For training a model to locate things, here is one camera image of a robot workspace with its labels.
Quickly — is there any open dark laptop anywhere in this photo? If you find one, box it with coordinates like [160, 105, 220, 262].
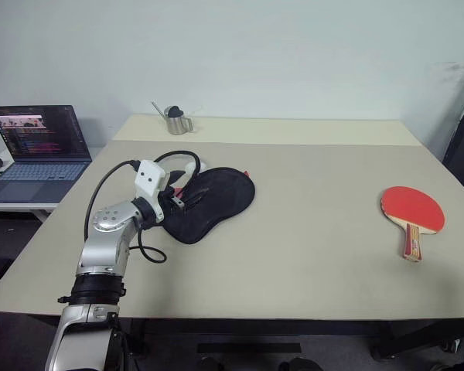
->
[0, 104, 94, 205]

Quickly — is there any white side table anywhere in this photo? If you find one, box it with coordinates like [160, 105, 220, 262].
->
[0, 156, 103, 224]

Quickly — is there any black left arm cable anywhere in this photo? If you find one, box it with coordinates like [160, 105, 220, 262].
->
[84, 149, 203, 265]

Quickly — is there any black table frame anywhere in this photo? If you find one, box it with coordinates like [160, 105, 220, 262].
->
[0, 300, 464, 362]

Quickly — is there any steel cup with handle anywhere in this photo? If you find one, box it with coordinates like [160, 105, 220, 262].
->
[165, 114, 196, 136]

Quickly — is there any black paddle cover bag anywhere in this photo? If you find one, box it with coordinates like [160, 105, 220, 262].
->
[160, 166, 257, 246]

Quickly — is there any red table tennis paddle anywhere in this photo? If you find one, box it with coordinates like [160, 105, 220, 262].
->
[380, 185, 447, 264]

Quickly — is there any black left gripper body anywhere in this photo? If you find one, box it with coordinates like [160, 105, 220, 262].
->
[159, 184, 187, 223]

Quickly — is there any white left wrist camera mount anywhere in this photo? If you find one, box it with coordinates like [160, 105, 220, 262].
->
[133, 159, 172, 223]

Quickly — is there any dark rounded shape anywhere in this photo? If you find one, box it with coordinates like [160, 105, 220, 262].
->
[277, 356, 317, 371]

